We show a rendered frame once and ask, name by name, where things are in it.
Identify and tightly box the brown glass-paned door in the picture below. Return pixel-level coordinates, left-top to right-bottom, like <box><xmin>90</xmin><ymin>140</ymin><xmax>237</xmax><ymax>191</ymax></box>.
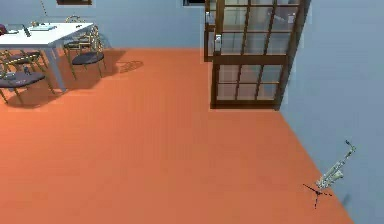
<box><xmin>203</xmin><ymin>0</ymin><xmax>312</xmax><ymax>111</ymax></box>

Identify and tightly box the gold chair with dark seat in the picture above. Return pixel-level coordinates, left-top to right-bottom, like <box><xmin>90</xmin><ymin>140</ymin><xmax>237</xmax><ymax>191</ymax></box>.
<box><xmin>0</xmin><ymin>49</ymin><xmax>56</xmax><ymax>105</ymax></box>
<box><xmin>0</xmin><ymin>49</ymin><xmax>50</xmax><ymax>73</ymax></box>
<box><xmin>63</xmin><ymin>15</ymin><xmax>108</xmax><ymax>81</ymax></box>

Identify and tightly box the silver saxophone on black stand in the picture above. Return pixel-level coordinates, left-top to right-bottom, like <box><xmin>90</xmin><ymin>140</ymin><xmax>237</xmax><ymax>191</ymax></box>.
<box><xmin>302</xmin><ymin>139</ymin><xmax>357</xmax><ymax>210</ymax></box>

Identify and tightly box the white dining table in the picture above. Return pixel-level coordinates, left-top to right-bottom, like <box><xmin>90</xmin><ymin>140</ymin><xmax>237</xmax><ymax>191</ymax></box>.
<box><xmin>0</xmin><ymin>22</ymin><xmax>95</xmax><ymax>93</ymax></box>

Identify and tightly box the pale blue book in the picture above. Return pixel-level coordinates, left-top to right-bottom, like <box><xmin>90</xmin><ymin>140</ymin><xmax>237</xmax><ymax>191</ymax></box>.
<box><xmin>29</xmin><ymin>24</ymin><xmax>58</xmax><ymax>32</ymax></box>

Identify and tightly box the grey open laptop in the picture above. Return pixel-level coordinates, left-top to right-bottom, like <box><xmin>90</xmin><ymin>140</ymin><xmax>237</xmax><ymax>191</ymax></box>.
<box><xmin>4</xmin><ymin>23</ymin><xmax>32</xmax><ymax>38</ymax></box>

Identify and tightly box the silver door handle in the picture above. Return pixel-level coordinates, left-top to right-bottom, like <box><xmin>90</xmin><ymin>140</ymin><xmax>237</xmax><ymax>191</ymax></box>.
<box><xmin>214</xmin><ymin>33</ymin><xmax>223</xmax><ymax>54</ymax></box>

